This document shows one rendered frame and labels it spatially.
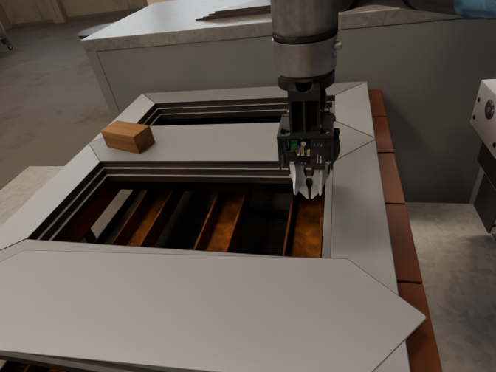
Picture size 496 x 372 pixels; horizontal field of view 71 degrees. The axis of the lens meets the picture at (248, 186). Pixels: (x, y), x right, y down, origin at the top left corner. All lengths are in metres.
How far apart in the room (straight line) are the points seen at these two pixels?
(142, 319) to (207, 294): 0.10
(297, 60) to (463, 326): 0.54
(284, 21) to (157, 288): 0.40
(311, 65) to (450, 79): 0.82
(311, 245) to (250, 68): 0.62
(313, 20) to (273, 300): 0.35
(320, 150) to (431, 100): 0.80
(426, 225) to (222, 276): 0.52
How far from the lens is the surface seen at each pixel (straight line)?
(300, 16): 0.41
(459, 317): 0.76
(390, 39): 1.13
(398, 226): 0.67
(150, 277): 0.58
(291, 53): 0.42
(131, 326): 0.54
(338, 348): 0.47
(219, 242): 0.86
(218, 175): 0.81
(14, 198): 1.20
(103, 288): 0.60
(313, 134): 0.44
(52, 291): 0.65
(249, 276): 0.54
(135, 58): 1.30
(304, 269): 0.54
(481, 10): 0.38
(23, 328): 0.63
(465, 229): 0.91
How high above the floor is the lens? 1.28
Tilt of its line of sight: 36 degrees down
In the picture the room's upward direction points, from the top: 10 degrees counter-clockwise
